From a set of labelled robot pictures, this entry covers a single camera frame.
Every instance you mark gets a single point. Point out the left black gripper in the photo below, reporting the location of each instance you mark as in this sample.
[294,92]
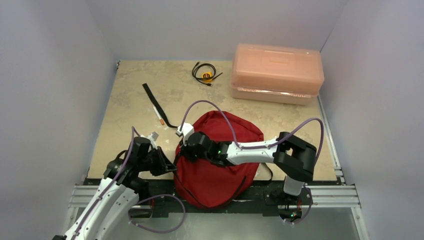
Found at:
[164,165]

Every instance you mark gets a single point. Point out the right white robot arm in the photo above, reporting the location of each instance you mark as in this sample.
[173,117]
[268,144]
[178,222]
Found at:
[293,155]

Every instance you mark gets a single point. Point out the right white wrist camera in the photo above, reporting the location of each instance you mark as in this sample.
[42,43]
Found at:
[184,131]

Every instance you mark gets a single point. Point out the white orange pen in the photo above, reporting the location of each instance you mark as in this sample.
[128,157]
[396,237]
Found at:
[161,120]

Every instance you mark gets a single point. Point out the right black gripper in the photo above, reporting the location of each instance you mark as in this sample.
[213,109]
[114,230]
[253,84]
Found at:
[189,145]

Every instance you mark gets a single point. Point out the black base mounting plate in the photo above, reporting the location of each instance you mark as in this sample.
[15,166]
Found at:
[205,212]

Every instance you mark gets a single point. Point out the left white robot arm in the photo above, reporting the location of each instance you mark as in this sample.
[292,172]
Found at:
[120,189]

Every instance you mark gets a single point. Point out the red student backpack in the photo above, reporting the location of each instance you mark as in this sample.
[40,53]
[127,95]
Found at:
[208,186]

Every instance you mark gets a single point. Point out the translucent orange plastic box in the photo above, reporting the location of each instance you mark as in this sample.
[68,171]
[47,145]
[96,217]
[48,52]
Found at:
[276,74]

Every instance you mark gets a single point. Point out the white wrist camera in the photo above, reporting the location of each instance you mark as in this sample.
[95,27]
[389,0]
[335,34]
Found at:
[184,131]
[152,137]

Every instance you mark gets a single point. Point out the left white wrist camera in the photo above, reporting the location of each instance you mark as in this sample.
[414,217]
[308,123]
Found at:
[152,137]

